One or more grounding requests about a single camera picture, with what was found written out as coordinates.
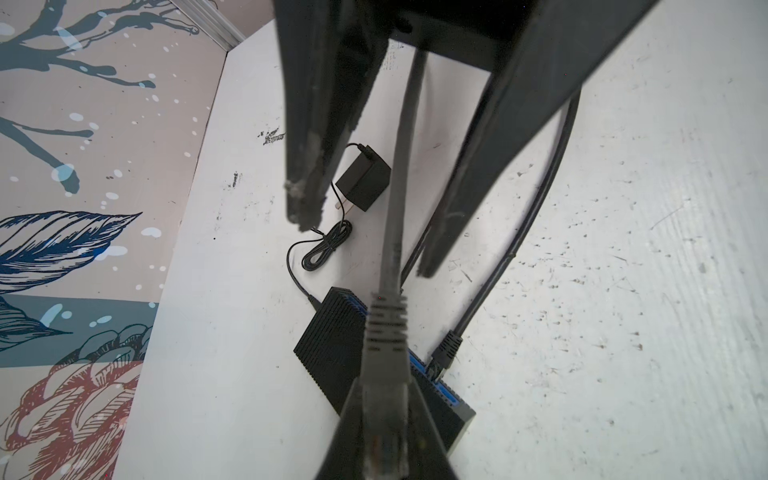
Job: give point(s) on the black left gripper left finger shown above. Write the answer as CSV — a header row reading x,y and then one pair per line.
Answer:
x,y
345,456

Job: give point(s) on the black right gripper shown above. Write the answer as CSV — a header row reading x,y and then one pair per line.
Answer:
x,y
539,53

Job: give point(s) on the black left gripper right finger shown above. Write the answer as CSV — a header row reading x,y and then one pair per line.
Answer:
x,y
427,457

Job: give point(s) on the black network switch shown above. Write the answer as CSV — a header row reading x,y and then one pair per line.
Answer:
x,y
330,349

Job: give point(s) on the black power adapter with cable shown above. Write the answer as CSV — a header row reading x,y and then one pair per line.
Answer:
x,y
359,186

